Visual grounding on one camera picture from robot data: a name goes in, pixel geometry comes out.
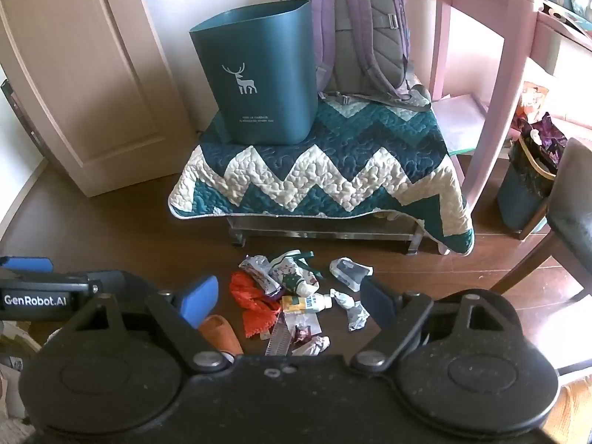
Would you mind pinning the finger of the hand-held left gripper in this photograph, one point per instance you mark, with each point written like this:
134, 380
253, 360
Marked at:
30, 264
125, 282

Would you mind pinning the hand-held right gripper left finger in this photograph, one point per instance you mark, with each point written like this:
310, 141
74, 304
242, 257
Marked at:
201, 298

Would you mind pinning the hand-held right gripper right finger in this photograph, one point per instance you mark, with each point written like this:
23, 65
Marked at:
377, 303

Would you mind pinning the grey white wrapper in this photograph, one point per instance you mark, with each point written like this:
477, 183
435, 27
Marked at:
354, 312

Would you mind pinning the yellow white drink bottle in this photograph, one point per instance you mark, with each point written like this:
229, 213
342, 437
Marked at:
307, 304

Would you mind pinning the clear plastic packet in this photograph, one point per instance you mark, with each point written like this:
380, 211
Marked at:
349, 274

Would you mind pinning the orange slipper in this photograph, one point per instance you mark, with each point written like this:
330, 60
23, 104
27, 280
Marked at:
224, 335

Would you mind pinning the red mesh bag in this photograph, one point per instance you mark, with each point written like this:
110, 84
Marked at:
252, 303

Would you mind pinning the purple white snack wrapper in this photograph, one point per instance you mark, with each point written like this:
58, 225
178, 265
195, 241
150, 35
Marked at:
259, 273

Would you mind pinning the crumpled white printed wrapper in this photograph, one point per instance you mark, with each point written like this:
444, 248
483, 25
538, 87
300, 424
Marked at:
314, 346

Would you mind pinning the small dark red wrapper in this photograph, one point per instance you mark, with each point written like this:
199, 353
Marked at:
303, 334

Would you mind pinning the green ribbon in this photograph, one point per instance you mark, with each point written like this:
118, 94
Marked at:
309, 255

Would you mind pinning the striped wrapper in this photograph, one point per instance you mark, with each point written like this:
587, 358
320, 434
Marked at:
278, 340

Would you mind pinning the floral printed wrapper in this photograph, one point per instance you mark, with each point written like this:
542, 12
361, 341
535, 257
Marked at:
293, 275

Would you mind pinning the teal white zigzag quilted blanket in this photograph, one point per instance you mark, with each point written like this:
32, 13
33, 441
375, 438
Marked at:
323, 166

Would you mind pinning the black bar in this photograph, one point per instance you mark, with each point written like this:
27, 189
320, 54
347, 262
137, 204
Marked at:
21, 115

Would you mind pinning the teal bin with black bag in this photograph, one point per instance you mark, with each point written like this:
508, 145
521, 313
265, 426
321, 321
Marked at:
520, 194

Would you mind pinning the white door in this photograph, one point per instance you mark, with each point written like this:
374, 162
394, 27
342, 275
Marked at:
92, 78

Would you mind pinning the dark wooden chair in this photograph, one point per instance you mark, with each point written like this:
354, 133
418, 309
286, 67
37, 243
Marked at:
571, 203

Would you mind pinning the beige woven mat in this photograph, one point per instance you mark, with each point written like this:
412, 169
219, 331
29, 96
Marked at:
576, 409

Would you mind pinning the purple snack bag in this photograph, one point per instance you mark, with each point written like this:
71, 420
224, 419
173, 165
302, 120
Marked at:
548, 136

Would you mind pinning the teal bin with deer print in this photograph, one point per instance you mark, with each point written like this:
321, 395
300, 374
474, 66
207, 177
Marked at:
259, 55

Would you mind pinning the orange snack bag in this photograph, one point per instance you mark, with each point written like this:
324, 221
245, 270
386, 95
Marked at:
535, 99

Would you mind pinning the purple grey backpack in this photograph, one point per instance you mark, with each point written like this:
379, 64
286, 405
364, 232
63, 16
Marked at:
360, 32

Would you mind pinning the pink desk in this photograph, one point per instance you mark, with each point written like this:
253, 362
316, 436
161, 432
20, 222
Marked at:
504, 32

